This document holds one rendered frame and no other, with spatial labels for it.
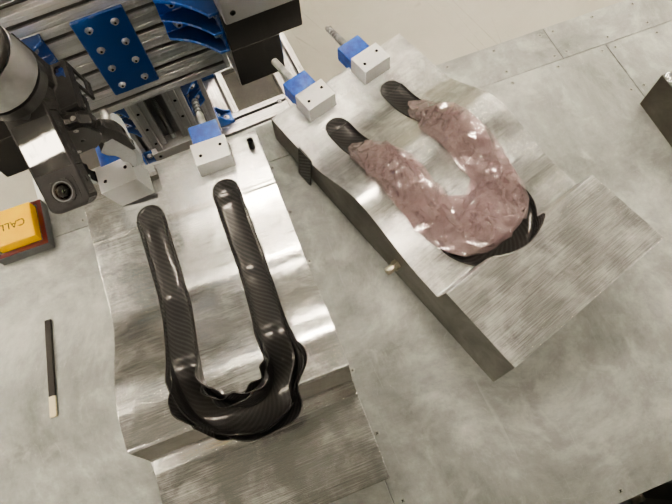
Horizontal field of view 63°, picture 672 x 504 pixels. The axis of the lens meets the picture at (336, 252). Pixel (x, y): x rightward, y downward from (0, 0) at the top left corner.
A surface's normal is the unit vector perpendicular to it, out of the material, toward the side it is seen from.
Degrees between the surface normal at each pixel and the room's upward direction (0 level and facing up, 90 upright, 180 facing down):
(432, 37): 0
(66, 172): 35
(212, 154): 0
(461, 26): 0
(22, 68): 87
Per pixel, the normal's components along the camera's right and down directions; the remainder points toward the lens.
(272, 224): -0.02, -0.32
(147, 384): -0.15, -0.62
